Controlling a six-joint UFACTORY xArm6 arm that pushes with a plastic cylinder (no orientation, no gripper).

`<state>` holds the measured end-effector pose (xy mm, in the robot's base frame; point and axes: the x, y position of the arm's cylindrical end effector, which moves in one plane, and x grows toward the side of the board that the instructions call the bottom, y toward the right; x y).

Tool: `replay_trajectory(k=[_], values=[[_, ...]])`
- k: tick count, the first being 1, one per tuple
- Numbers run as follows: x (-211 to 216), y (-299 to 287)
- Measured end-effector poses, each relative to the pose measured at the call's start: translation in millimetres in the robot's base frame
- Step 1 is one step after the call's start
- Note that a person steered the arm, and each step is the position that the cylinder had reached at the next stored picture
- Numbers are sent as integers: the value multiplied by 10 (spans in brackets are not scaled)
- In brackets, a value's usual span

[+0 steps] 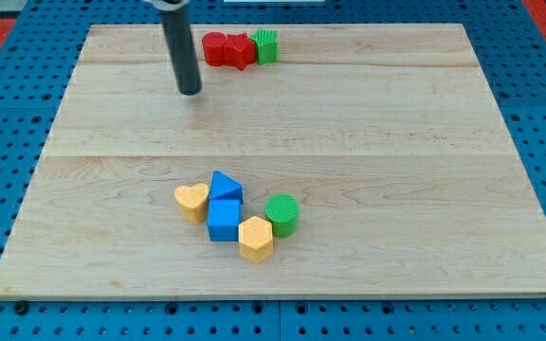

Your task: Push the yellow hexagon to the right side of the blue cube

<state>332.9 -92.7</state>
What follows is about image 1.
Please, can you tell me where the yellow hexagon block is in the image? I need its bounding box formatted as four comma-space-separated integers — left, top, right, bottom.
239, 216, 274, 263

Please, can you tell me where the blue cube block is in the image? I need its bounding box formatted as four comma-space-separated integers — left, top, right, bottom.
207, 199, 241, 242

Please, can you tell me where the green cylinder block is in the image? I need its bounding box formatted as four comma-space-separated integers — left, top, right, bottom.
264, 193, 300, 238

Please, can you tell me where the blue triangle block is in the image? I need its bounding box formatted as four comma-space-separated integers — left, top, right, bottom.
209, 170, 244, 205

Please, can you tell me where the yellow heart block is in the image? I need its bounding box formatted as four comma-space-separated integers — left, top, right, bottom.
173, 183, 209, 224

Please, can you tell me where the red star block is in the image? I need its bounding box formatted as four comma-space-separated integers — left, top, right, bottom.
224, 33, 256, 70

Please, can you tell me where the green star block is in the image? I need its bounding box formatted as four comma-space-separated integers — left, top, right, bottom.
250, 28, 279, 64

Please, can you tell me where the wooden board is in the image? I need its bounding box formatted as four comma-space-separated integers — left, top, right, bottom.
0, 24, 546, 301

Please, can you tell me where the red cylinder block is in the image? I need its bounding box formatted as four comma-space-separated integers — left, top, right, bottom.
202, 31, 227, 66

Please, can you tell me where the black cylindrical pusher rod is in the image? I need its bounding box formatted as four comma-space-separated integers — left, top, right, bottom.
159, 4, 202, 96

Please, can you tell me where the silver rod mount collar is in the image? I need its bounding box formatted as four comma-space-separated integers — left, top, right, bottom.
144, 0, 190, 11

